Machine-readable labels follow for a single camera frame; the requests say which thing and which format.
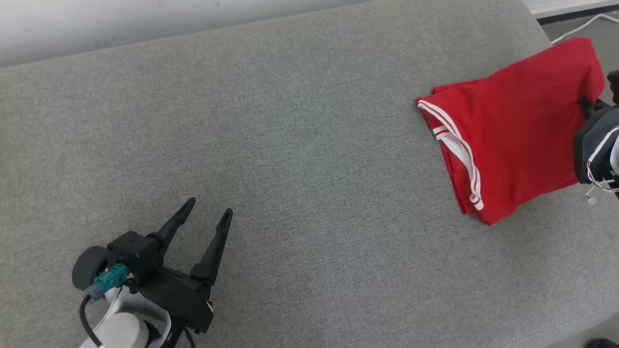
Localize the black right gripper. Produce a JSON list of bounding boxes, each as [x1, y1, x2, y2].
[[574, 97, 619, 187]]

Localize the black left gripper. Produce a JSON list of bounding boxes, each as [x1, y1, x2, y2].
[[131, 197, 233, 334]]

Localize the red Bulls basketball jersey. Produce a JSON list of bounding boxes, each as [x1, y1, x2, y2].
[[416, 37, 606, 226]]

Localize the white and red wire bundle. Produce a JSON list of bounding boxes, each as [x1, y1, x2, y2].
[[586, 125, 619, 203]]

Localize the white floor cable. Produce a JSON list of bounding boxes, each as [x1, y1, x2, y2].
[[551, 14, 619, 44]]

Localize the white wall skirting board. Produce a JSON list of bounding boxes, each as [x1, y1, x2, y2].
[[522, 0, 619, 19]]

